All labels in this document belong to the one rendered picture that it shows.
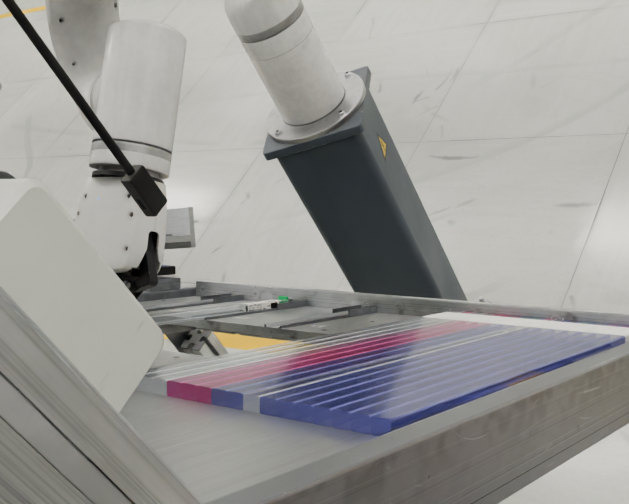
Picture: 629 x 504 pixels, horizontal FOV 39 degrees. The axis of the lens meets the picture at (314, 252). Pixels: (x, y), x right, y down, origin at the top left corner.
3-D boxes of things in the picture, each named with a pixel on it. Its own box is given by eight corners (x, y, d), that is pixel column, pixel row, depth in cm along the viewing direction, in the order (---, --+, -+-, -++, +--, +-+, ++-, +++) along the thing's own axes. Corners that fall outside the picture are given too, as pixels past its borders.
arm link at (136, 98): (79, 146, 97) (105, 135, 89) (96, 29, 98) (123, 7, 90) (152, 161, 101) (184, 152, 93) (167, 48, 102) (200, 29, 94)
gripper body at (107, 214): (70, 162, 94) (55, 267, 93) (136, 159, 88) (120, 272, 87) (123, 176, 100) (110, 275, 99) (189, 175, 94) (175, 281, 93)
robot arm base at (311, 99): (276, 94, 168) (230, 11, 157) (369, 63, 161) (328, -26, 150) (260, 155, 154) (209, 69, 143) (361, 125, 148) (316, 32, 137)
